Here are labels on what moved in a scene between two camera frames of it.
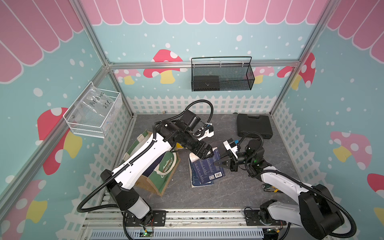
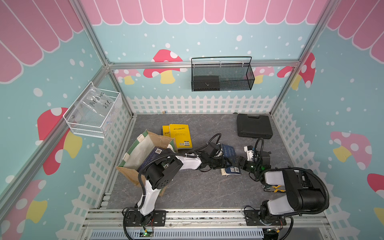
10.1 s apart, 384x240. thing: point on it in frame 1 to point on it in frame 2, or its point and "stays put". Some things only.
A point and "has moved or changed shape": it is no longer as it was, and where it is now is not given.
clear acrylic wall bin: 95,112 stays put
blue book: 193,157 has moved or changed shape
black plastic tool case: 261,124 stays put
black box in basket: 204,83 stays put
